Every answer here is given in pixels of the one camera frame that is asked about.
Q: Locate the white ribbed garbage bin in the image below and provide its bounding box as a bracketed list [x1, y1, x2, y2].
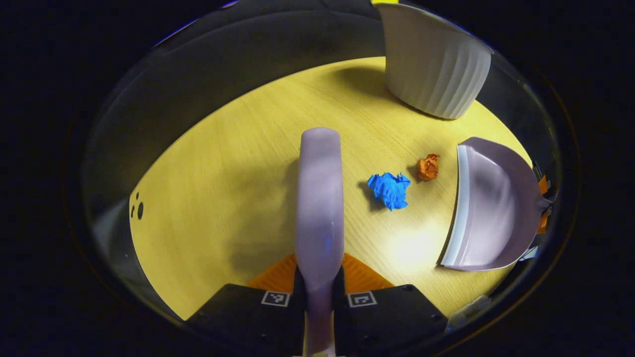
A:
[375, 2, 494, 120]

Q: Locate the blue paper ball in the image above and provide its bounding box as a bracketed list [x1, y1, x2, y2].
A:
[367, 172, 411, 211]

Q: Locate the orange paper ball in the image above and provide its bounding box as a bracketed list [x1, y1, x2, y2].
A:
[416, 153, 441, 181]

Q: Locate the pink dustpan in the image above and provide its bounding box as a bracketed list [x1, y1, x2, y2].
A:
[437, 136, 554, 272]

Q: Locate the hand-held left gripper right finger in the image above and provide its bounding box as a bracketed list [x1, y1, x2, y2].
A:
[332, 253, 449, 357]

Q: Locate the wooden desktop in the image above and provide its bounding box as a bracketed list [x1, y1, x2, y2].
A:
[129, 56, 534, 320]

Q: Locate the small pink broom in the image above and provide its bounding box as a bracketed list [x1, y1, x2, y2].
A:
[295, 127, 345, 357]

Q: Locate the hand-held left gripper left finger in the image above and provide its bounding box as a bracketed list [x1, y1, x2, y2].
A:
[186, 254, 306, 357]

